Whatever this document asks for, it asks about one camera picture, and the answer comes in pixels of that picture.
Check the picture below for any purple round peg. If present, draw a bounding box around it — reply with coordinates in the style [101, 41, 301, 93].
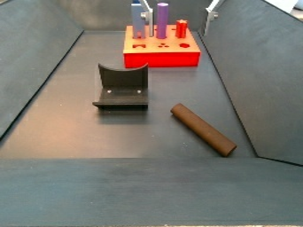
[157, 3, 169, 39]

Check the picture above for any brown oval rod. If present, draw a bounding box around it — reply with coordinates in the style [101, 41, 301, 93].
[171, 103, 237, 157]

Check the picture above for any red star peg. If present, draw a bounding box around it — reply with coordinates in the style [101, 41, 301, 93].
[175, 20, 187, 38]

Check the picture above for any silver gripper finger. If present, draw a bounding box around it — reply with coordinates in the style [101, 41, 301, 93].
[139, 0, 154, 37]
[203, 0, 225, 36]

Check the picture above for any light blue rectangular peg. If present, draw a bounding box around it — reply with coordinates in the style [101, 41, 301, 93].
[131, 4, 146, 39]

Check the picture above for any black curved cradle fixture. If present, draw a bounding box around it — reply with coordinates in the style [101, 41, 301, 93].
[93, 65, 150, 108]

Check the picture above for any red peg board block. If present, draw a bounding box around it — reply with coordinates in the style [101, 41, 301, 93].
[123, 25, 202, 68]

